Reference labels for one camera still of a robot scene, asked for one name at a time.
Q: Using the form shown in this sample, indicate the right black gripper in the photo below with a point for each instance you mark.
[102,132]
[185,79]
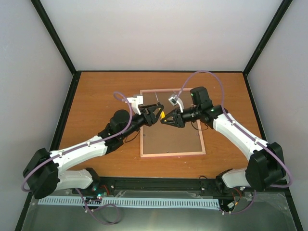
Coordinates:
[178,121]

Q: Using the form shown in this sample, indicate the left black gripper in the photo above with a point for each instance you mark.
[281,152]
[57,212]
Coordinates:
[152,119]

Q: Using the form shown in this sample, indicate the pink wooden picture frame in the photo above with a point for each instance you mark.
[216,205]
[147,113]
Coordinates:
[173,154]

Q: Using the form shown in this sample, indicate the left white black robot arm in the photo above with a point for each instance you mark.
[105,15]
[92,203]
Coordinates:
[47,171]

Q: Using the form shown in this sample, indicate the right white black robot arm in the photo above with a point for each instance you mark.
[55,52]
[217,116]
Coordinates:
[265,160]

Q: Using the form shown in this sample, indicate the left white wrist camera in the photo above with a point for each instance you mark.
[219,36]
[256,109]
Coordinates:
[136,101]

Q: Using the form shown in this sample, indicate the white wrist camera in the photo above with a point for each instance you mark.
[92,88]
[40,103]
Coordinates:
[174,99]
[136,101]

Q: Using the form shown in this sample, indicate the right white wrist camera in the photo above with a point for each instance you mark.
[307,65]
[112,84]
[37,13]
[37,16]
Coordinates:
[174,99]

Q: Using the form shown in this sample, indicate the brown frame backing board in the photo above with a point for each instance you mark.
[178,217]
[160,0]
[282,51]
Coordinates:
[170,139]

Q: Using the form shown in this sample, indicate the light blue cable duct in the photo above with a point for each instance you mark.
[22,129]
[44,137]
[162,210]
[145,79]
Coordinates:
[132,202]

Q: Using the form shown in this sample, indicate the metal base plate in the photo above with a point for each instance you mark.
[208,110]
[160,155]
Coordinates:
[249,212]

